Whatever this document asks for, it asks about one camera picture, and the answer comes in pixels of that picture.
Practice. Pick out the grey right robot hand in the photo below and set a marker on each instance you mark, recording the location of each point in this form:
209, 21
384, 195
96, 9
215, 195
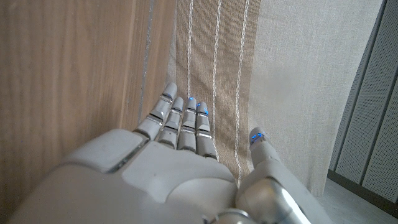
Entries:
161, 186

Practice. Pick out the grey tape outline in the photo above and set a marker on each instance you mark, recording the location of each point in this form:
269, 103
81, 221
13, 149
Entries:
146, 62

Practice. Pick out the beige striped cloth backdrop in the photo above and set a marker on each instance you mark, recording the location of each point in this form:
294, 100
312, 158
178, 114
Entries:
295, 77

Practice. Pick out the grey perforated panel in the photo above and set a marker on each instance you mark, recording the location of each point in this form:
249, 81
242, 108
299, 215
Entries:
373, 124

